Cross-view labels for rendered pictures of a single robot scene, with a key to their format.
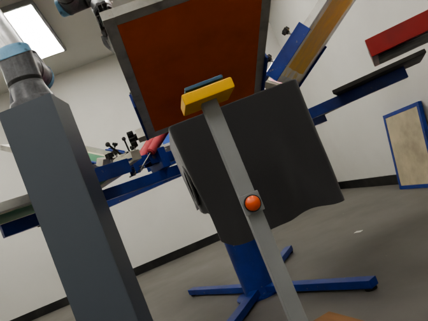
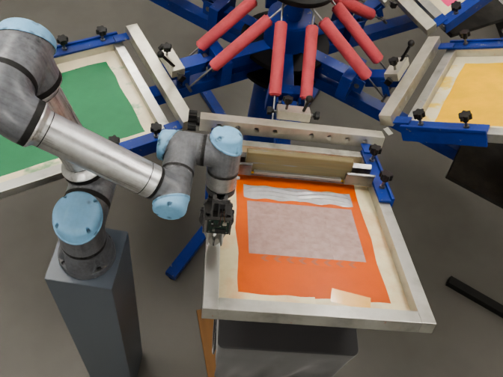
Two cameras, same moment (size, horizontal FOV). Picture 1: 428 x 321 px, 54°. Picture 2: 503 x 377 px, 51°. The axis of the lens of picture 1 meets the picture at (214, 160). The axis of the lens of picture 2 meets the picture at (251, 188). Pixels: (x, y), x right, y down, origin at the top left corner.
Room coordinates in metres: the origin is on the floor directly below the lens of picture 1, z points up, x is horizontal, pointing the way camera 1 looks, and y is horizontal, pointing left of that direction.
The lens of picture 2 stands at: (0.82, 0.14, 2.55)
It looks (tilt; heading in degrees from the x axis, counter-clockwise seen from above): 56 degrees down; 356
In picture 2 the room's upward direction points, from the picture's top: 14 degrees clockwise
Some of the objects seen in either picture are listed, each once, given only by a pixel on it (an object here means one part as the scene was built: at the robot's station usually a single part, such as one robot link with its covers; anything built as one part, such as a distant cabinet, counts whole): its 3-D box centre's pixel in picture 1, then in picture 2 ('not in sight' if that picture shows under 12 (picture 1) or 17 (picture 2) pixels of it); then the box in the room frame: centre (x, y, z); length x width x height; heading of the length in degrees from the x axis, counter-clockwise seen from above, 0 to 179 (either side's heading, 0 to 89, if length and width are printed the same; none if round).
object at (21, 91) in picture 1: (30, 95); (85, 245); (1.42, 0.50, 1.25); 0.15 x 0.15 x 0.10
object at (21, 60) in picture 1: (18, 64); (80, 221); (1.43, 0.50, 1.37); 0.13 x 0.12 x 0.14; 3
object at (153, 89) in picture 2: (121, 190); (155, 95); (2.31, 0.53, 0.90); 1.24 x 0.06 x 0.06; 127
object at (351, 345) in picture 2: not in sight; (287, 278); (1.58, -0.10, 0.95); 0.48 x 0.44 x 0.01; 7
